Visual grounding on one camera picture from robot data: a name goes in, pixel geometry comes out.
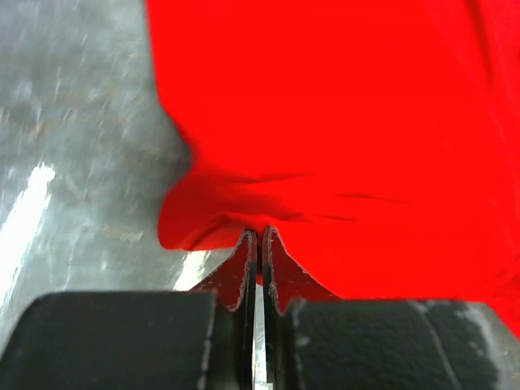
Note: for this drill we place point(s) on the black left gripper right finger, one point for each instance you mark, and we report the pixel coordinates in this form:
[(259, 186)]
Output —
[(317, 340)]

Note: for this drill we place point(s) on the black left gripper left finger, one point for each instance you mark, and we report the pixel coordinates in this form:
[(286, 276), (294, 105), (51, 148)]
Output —
[(199, 339)]

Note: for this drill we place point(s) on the red t shirt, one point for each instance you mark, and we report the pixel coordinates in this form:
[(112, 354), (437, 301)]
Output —
[(381, 138)]

